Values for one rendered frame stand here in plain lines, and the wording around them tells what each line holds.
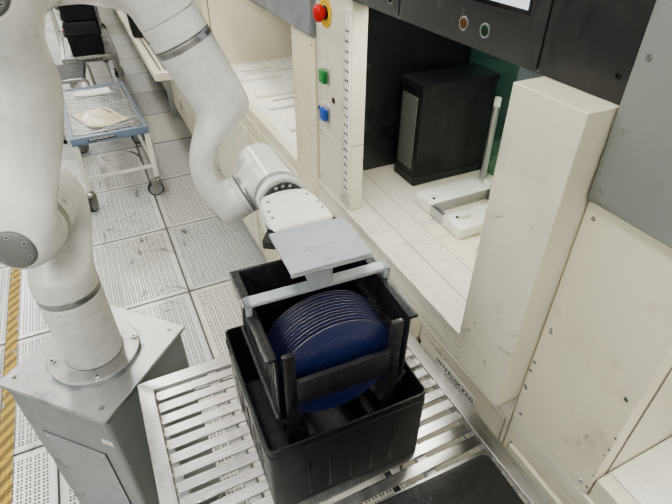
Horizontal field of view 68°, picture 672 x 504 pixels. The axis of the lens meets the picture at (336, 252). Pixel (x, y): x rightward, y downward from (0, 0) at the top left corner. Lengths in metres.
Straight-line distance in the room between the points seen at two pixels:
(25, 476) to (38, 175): 1.37
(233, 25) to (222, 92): 1.91
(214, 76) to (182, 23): 0.08
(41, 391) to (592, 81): 1.12
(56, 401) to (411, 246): 0.86
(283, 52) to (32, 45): 2.11
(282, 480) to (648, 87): 0.72
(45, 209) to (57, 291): 0.19
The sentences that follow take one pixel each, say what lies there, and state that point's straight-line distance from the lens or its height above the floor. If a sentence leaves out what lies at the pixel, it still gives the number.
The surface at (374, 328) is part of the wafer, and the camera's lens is 0.76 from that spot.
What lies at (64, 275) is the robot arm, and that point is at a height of 1.01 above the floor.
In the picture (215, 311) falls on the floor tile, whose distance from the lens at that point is 2.38.
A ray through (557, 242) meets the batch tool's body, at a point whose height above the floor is 1.22.
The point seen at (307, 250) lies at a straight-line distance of 0.69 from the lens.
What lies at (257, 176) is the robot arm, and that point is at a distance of 0.86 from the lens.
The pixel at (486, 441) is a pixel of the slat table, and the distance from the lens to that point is 1.04.
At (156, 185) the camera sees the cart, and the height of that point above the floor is 0.07.
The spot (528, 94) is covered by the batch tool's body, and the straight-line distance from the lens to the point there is 0.69.
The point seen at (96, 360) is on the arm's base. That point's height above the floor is 0.79.
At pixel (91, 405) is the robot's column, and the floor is 0.76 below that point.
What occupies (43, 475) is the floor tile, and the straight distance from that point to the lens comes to 2.08.
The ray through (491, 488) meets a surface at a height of 0.86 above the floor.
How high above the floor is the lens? 1.61
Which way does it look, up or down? 37 degrees down
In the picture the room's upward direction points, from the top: straight up
